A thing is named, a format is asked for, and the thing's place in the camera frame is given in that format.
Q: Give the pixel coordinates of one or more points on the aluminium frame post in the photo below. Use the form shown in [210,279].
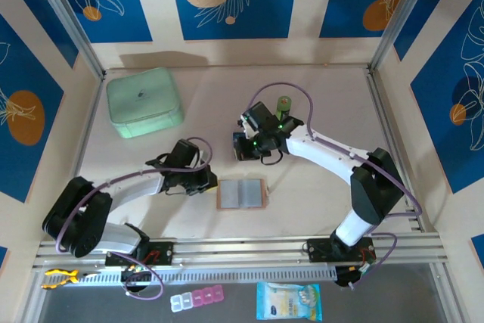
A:
[69,16]
[400,16]

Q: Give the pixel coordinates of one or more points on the small dark card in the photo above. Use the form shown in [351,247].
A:
[235,128]

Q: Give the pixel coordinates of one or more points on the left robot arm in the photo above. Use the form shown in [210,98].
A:
[140,188]

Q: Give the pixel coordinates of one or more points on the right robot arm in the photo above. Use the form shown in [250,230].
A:
[321,149]

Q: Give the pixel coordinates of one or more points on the pink white pill organizer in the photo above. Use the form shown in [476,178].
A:
[196,297]

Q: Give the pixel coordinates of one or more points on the aluminium front rail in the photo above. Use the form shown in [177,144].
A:
[242,251]

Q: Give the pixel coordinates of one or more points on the aluminium side rail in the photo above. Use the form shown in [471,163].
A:
[84,149]
[398,149]

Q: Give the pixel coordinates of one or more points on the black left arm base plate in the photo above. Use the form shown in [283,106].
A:
[162,253]

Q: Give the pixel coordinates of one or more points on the grey metal shelf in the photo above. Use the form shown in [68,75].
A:
[94,308]

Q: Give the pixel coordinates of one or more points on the blue wet wipes packet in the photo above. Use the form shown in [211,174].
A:
[289,300]

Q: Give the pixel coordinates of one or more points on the card box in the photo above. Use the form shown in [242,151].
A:
[249,192]

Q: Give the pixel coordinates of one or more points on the green cylindrical battery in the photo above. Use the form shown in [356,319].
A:
[283,103]

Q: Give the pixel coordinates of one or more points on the blue credit card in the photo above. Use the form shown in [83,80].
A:
[237,137]

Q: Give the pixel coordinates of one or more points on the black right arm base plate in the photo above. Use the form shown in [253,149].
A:
[317,249]

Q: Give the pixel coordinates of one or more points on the mint green zip case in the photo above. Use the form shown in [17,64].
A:
[141,100]

